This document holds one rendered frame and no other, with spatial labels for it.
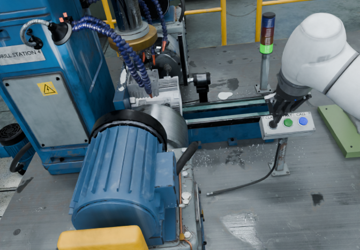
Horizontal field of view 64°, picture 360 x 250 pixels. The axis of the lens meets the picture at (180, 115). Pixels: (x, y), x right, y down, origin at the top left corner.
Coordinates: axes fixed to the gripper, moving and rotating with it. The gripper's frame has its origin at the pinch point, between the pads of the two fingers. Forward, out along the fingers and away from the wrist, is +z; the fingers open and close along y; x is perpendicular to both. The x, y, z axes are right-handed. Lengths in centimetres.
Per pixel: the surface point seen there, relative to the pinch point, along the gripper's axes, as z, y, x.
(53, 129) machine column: 12, 80, -8
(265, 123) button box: 8.0, 2.4, -0.5
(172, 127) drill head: 0.1, 33.8, 0.5
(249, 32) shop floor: 236, -58, -224
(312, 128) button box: 8.0, -12.6, 2.9
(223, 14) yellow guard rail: 169, -15, -199
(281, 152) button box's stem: 22.3, -4.7, 6.3
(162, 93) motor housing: 16.7, 38.7, -21.3
